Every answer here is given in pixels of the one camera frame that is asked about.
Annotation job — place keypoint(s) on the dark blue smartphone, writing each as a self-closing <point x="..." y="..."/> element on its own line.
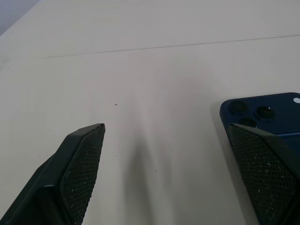
<point x="281" y="122"/>

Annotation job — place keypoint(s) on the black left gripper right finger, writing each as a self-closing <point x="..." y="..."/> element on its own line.
<point x="264" y="173"/>

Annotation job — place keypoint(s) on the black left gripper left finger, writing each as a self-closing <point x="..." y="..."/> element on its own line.
<point x="58" y="178"/>

